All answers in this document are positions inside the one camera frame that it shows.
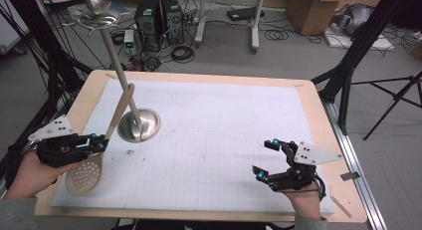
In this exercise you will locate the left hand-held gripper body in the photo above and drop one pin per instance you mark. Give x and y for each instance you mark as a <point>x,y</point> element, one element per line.
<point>53,127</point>

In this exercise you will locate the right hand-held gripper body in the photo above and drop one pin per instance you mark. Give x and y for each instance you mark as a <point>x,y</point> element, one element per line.
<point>312,154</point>

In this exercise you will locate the beige slotted spoon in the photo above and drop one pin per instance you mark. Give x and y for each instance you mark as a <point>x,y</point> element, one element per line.
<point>83,177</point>

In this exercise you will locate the metal utensil rack stand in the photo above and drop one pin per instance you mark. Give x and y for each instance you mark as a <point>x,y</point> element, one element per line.
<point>116,60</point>

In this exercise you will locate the person's right hand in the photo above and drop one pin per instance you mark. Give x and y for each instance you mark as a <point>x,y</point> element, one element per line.
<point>307,203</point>

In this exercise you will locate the person's left hand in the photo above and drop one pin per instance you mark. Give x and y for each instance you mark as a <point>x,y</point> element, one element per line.
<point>30,177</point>

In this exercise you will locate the grey tape piece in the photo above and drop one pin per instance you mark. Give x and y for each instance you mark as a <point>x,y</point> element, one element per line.
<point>350,176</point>

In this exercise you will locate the thin wooden stick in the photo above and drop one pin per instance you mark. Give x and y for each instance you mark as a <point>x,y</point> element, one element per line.
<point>341,207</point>

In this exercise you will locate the white grid mat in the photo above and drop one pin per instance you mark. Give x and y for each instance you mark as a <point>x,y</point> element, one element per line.
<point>215,123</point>

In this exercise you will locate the black tripod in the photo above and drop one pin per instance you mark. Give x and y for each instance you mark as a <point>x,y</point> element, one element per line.
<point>396,97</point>

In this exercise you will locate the small grey device box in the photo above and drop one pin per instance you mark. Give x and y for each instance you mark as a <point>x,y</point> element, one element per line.
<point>129,38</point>

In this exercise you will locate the white cabinet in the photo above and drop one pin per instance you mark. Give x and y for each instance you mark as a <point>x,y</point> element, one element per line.
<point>10,27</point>

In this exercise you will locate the white stand leg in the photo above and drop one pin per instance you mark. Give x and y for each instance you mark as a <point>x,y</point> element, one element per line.
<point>255,31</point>
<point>200,27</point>

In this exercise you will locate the white foam board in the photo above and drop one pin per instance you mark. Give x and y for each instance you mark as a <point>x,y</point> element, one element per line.
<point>338,41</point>

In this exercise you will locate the black computer tower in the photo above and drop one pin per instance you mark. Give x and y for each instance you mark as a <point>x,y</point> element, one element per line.
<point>147,24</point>
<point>173,21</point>

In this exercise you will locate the flat black device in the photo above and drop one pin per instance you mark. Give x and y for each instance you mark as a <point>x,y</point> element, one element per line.
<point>242,13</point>

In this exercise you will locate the open cardboard box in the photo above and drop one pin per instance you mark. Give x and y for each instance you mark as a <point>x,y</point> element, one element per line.
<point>308,14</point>

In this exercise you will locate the silver vacuum cleaner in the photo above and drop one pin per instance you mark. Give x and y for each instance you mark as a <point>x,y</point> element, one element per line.
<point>356,19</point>

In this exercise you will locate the black frame post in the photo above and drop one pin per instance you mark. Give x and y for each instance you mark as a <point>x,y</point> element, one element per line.
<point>361,44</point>

